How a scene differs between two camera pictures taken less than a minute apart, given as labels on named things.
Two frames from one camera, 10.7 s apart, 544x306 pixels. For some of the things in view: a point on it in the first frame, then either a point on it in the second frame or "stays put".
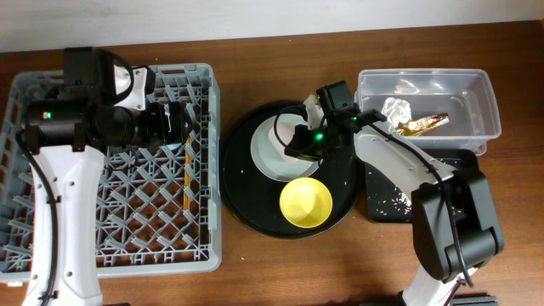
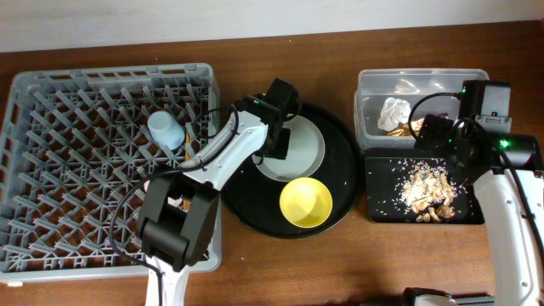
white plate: [269, 161] stays put
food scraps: [386, 199] → [427, 189]
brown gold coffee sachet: [422, 124] stays put
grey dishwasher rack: [161, 204] stays put
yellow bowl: [306, 202] stays put
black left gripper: [178, 123] → [278, 144]
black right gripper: [303, 150] → [431, 133]
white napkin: [396, 110] stays put
